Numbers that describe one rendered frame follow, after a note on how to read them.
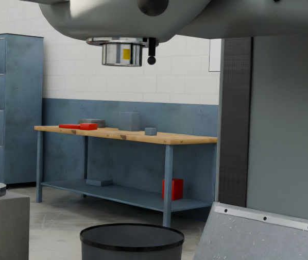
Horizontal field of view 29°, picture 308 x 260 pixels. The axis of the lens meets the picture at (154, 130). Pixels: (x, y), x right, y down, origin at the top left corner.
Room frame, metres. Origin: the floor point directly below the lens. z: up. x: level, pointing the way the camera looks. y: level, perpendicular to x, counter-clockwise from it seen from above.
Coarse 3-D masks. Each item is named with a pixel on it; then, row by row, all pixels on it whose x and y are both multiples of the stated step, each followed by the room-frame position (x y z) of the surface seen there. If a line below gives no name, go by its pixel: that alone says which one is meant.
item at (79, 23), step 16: (80, 0) 0.62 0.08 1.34; (96, 0) 0.62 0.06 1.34; (112, 0) 0.61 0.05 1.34; (128, 0) 0.62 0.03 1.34; (176, 0) 0.65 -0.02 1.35; (192, 0) 0.67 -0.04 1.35; (208, 0) 0.69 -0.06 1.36; (48, 16) 0.67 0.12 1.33; (64, 16) 0.65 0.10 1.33; (80, 16) 0.63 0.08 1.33; (96, 16) 0.63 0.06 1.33; (112, 16) 0.63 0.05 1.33; (128, 16) 0.63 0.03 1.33; (144, 16) 0.64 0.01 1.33; (160, 16) 0.65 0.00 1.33; (176, 16) 0.67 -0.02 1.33; (192, 16) 0.69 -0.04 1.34; (64, 32) 0.68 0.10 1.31; (80, 32) 0.66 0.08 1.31; (96, 32) 0.65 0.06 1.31; (112, 32) 0.65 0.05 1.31; (128, 32) 0.65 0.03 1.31; (144, 32) 0.65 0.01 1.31; (160, 32) 0.67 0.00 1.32; (176, 32) 0.70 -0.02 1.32
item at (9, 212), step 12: (0, 192) 0.90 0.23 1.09; (12, 192) 0.94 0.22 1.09; (0, 204) 0.88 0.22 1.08; (12, 204) 0.89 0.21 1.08; (24, 204) 0.91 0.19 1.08; (0, 216) 0.88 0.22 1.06; (12, 216) 0.89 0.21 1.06; (24, 216) 0.91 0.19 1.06; (0, 228) 0.88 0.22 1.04; (12, 228) 0.89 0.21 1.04; (24, 228) 0.91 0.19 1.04; (0, 240) 0.88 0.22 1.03; (12, 240) 0.89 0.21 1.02; (24, 240) 0.91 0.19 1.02; (0, 252) 0.88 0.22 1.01; (12, 252) 0.89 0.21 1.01; (24, 252) 0.91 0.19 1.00
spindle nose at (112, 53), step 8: (104, 48) 0.70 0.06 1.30; (112, 48) 0.69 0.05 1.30; (120, 48) 0.69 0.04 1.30; (128, 48) 0.69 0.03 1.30; (136, 48) 0.69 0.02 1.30; (104, 56) 0.70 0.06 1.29; (112, 56) 0.69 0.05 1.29; (120, 56) 0.69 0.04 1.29; (136, 56) 0.69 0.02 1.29; (104, 64) 0.70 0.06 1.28; (112, 64) 0.69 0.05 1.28; (120, 64) 0.69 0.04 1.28; (128, 64) 0.69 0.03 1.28; (136, 64) 0.69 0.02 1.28
